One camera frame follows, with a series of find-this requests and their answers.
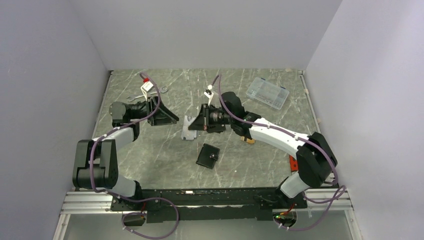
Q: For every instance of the clear plastic organizer box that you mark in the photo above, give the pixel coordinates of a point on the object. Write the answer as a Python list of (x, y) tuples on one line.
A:
[(268, 93)]

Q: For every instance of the tan wooden block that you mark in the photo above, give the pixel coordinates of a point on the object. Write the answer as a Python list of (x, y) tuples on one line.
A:
[(247, 140)]

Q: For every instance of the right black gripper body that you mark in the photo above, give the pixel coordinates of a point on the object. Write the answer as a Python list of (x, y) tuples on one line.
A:
[(214, 117)]

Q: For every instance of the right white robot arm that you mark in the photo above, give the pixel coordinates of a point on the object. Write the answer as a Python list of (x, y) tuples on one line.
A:
[(315, 159)]

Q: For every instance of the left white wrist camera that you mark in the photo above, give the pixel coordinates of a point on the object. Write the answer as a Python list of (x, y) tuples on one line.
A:
[(147, 87)]

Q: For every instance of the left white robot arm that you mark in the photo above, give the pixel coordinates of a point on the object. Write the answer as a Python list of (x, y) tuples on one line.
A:
[(96, 160)]

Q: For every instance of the orange handled tool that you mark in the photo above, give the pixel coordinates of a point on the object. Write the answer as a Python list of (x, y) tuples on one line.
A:
[(293, 164)]

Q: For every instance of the aluminium frame rail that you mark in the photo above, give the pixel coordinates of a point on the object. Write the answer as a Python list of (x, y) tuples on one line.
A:
[(86, 202)]

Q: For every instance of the black leather card holder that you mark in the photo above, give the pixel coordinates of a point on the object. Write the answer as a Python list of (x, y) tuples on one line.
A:
[(208, 156)]

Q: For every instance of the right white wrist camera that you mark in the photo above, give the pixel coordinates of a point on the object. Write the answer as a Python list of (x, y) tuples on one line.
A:
[(209, 93)]

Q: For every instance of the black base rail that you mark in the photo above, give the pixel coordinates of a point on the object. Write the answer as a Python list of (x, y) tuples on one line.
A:
[(258, 203)]

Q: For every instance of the silver open-end wrench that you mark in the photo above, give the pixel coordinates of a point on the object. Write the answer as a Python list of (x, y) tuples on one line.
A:
[(132, 98)]

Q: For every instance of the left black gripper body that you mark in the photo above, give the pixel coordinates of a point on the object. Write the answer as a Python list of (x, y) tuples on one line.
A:
[(144, 110)]

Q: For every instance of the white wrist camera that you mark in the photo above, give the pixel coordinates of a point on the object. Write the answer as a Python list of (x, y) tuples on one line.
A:
[(147, 87), (209, 93)]

